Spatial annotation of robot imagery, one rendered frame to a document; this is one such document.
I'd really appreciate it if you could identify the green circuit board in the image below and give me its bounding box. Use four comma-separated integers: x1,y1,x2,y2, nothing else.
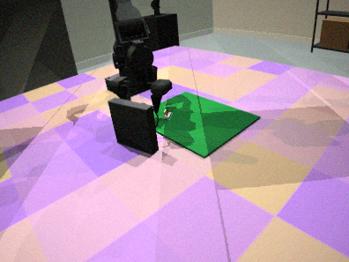
156,92,261,159

